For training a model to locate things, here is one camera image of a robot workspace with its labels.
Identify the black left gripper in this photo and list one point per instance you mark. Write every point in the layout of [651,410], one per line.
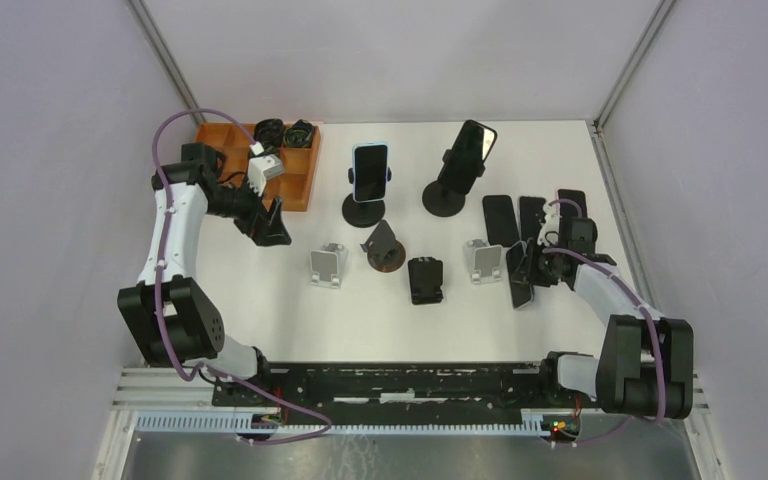
[264,228]

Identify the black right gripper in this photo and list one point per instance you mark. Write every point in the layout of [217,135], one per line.
[537,280]

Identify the silver edge smartphone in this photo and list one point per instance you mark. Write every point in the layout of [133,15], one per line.
[521,290]

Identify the pink case smartphone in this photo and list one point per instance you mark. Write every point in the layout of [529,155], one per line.
[573,203]

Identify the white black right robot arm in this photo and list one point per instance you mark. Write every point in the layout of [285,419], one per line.
[645,367]

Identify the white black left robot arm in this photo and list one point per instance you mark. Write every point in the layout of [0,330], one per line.
[171,318]

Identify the silver metal phone stand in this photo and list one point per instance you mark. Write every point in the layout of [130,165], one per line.
[483,261]

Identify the silver stand left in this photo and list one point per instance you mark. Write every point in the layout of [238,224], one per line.
[327,265]

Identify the black round clamp stand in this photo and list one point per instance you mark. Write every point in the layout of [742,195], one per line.
[361,215]

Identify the black folding phone stand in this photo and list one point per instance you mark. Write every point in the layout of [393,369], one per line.
[425,280]

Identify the round wooden base stand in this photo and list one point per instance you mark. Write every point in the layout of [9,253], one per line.
[384,252]

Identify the black round tall stand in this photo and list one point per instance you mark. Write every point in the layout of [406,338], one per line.
[443,202]

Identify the orange wooden organizer tray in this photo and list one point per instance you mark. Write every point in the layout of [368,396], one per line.
[297,147]

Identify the blue case smartphone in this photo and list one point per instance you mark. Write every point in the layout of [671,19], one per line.
[370,172]

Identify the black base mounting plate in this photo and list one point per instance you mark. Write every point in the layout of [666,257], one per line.
[421,394]

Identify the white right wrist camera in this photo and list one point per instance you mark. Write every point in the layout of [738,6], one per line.
[549,233]

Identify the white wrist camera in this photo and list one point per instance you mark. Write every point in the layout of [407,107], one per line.
[549,233]
[262,167]

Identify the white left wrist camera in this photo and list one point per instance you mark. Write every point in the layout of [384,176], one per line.
[262,167]

